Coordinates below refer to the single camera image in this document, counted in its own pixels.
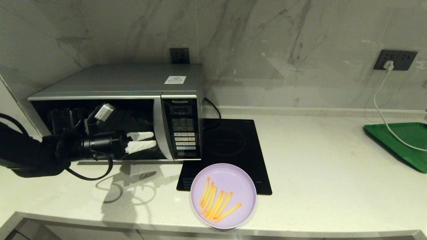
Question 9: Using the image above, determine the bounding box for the green plastic tray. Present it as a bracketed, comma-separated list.
[363, 122, 427, 173]

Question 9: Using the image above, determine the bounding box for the black induction cooktop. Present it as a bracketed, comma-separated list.
[176, 119, 272, 195]

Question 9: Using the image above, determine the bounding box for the wide black wall socket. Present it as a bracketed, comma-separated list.
[374, 49, 418, 71]

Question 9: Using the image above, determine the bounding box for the silver Panasonic microwave oven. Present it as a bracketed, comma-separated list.
[27, 63, 204, 163]

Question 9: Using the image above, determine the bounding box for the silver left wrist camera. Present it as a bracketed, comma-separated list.
[94, 103, 115, 122]

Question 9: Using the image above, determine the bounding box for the white power cable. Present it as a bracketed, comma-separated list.
[373, 68, 427, 152]

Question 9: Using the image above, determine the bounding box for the small black wall socket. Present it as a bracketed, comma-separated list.
[170, 48, 190, 64]

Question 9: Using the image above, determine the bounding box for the yellow french fry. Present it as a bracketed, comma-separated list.
[199, 176, 210, 205]
[214, 202, 242, 222]
[204, 187, 217, 215]
[215, 191, 233, 217]
[211, 191, 227, 219]
[201, 181, 215, 214]
[207, 190, 224, 218]

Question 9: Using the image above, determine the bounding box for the dark glass microwave door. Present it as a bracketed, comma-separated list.
[29, 97, 174, 161]

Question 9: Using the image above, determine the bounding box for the purple round plate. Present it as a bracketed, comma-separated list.
[190, 163, 257, 229]

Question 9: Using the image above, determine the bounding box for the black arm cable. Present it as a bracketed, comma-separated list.
[0, 113, 114, 181]

